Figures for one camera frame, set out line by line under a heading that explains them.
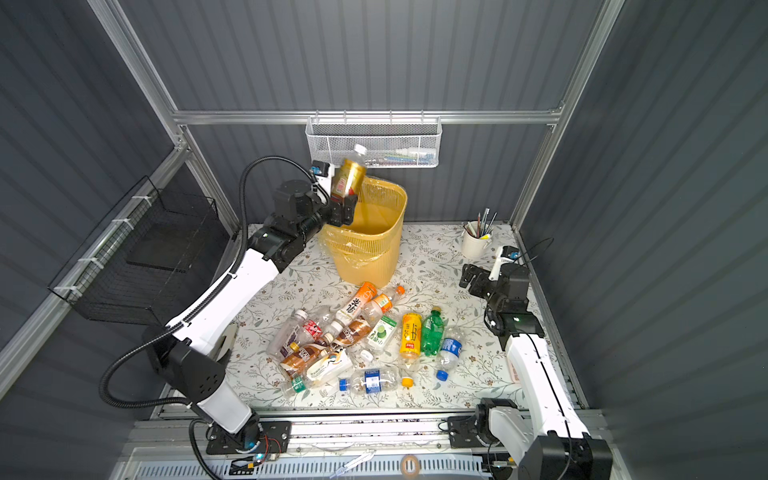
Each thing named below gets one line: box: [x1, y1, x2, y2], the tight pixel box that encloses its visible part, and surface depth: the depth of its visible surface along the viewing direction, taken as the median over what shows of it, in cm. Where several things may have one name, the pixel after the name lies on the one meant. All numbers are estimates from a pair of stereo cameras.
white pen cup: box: [462, 229, 493, 259], surface depth 107 cm
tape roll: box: [400, 454, 420, 479], surface depth 72 cm
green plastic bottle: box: [422, 306, 444, 356], surface depth 91 cm
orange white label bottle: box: [327, 281, 378, 337], surface depth 93 cm
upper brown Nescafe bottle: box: [323, 318, 372, 347], surface depth 89 cm
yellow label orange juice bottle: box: [400, 312, 423, 388], surface depth 86 cm
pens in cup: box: [463, 207, 498, 240], surface depth 107 cm
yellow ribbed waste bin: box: [320, 177, 407, 288], surface depth 88 cm
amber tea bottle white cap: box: [332, 144, 368, 197], surface depth 74 cm
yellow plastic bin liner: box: [318, 176, 409, 267], surface depth 86 cm
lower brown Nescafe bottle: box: [280, 342, 328, 373], surface depth 84 cm
